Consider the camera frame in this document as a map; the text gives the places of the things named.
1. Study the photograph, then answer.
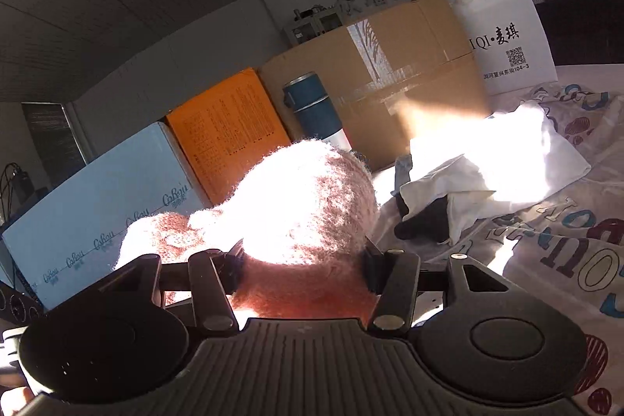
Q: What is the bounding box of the grey blue garment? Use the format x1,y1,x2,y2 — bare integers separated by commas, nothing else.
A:
390,153,415,197

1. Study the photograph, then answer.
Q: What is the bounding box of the grey glass door cabinet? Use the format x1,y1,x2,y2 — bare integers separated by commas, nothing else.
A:
285,7,344,46

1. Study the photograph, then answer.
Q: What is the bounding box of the black cable bundle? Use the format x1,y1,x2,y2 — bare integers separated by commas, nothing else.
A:
0,163,35,227

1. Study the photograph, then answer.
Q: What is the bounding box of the black sofa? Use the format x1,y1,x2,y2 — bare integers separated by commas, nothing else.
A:
534,0,624,67

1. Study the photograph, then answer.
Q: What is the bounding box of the white paper bag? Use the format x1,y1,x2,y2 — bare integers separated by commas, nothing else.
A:
448,0,559,97

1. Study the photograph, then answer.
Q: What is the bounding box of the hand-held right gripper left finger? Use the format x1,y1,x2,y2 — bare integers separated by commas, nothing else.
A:
114,239,246,334

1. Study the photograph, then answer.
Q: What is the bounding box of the dark window blind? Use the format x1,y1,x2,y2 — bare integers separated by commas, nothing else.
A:
22,103,86,170

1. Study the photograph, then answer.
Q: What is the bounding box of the dark blue thermos bottle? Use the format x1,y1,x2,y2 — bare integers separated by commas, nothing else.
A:
282,72,353,154

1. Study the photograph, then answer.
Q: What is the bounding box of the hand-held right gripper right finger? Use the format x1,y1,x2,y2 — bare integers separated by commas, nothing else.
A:
361,239,509,340

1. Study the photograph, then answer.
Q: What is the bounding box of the black garment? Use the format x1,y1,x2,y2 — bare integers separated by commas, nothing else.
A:
392,194,452,241

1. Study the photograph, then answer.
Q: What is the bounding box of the orange cardboard box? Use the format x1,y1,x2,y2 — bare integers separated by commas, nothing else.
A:
166,67,293,207

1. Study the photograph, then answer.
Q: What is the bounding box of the light blue cardboard box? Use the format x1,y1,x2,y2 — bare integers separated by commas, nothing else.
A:
0,121,210,312

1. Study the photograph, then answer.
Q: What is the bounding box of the colourful letter print sheet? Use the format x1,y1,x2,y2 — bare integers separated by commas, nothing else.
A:
375,64,624,416

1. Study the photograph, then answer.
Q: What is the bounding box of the large brown cardboard box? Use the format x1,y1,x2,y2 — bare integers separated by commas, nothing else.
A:
257,0,493,173

